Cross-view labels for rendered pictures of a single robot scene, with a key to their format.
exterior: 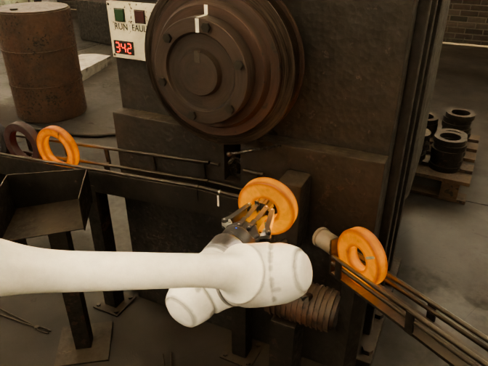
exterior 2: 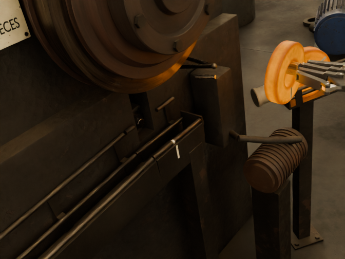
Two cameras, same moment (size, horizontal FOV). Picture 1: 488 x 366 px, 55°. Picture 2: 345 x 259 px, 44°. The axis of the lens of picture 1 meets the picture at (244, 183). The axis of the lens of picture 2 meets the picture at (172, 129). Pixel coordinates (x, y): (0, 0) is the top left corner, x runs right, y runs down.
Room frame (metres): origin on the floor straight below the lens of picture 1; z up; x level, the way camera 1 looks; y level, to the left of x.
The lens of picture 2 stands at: (0.99, 0.92, 1.31)
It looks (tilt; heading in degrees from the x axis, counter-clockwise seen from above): 32 degrees down; 290
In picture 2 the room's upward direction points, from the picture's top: 11 degrees counter-clockwise
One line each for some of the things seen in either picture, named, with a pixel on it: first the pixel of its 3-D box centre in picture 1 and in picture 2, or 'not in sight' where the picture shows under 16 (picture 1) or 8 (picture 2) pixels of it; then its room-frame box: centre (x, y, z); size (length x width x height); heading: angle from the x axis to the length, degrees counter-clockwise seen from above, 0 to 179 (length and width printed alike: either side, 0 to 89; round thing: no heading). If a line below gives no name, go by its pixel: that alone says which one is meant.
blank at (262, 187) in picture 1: (267, 206); (285, 72); (1.02, -0.06, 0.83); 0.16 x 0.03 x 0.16; 64
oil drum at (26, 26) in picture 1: (42, 61); not in sight; (3.94, 1.69, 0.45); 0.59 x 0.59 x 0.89
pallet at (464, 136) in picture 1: (383, 128); not in sight; (3.00, -0.96, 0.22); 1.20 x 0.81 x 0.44; 62
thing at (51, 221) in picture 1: (62, 273); not in sight; (1.32, 0.65, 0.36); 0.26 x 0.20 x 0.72; 99
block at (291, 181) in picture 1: (293, 210); (213, 106); (1.23, -0.15, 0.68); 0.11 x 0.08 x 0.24; 154
